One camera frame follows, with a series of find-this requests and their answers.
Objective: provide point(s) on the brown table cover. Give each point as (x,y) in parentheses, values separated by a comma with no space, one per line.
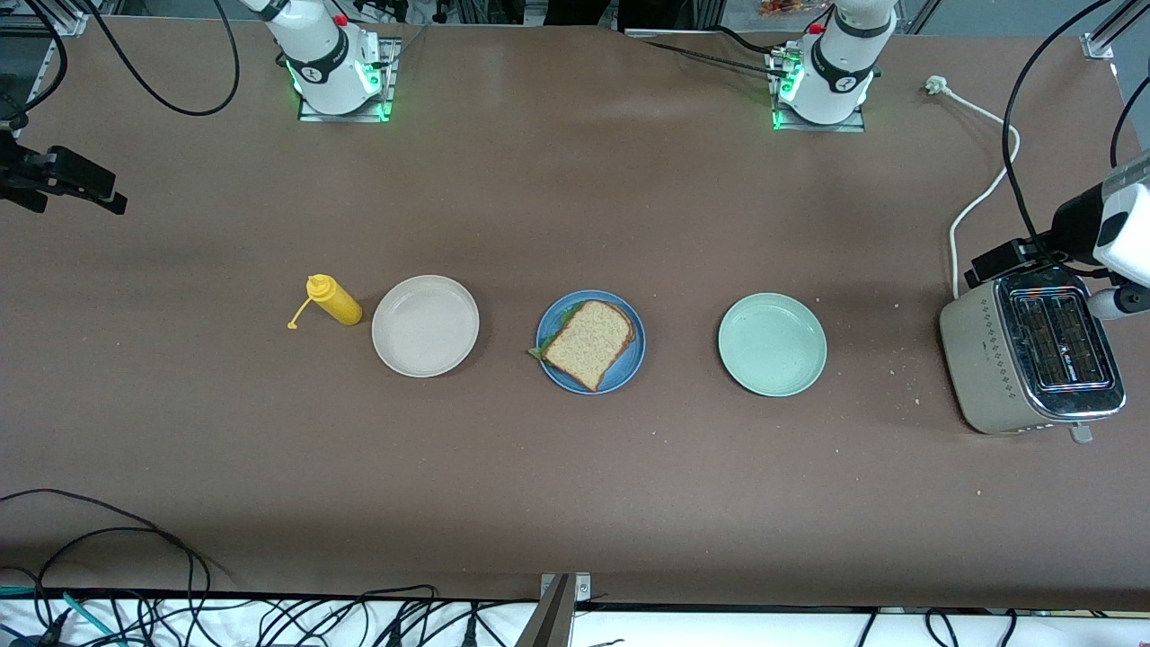
(575,225)

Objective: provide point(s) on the green round plate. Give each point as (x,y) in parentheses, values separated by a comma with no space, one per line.
(773,344)

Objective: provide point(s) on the beige round plate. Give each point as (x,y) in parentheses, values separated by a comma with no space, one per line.
(425,325)

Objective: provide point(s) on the blue round plate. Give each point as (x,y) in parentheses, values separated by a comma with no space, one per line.
(629,368)

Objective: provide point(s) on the yellow mustard squeeze bottle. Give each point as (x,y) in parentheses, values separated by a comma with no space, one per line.
(337,303)

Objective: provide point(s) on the green lettuce leaf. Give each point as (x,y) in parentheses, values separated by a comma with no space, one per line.
(544,346)

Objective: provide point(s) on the grey metal bracket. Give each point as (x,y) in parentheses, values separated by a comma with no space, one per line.
(557,611)

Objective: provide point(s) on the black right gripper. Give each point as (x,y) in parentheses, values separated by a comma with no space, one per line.
(20,171)

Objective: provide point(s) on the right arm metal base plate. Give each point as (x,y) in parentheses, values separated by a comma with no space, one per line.
(389,81)

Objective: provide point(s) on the orange object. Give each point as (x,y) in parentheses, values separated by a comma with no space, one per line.
(786,7)

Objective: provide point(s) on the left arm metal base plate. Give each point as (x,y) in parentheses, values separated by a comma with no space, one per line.
(822,128)

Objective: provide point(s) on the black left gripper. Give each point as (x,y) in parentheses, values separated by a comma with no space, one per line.
(1072,223)

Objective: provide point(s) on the aluminium frame profile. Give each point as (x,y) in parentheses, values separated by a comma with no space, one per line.
(1101,40)
(40,81)

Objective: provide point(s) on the silver beige toaster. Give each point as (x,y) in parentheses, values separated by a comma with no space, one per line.
(975,359)

